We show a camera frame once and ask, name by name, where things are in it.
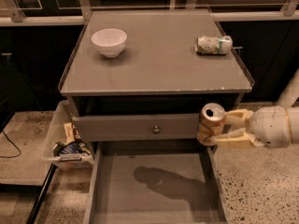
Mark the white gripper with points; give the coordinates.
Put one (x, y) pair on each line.
(271, 126)

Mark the orange soda can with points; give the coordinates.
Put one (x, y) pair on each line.
(211, 123)

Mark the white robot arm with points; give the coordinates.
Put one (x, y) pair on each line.
(287, 100)

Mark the brass drawer knob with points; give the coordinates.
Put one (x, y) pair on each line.
(156, 130)

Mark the crushed green white can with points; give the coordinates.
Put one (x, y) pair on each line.
(213, 45)

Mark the grey top drawer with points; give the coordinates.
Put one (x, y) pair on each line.
(137, 127)

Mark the open grey middle drawer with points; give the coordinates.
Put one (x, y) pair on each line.
(155, 182)

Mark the grey drawer cabinet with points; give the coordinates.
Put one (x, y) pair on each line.
(157, 73)

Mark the white ceramic bowl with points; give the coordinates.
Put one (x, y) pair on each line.
(109, 42)

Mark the brown snack packet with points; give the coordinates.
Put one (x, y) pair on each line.
(71, 133)

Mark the dark blue snack bag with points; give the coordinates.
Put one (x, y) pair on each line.
(71, 148)

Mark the clear plastic bin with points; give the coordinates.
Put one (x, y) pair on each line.
(56, 133)

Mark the metal window railing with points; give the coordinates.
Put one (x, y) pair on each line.
(78, 11)

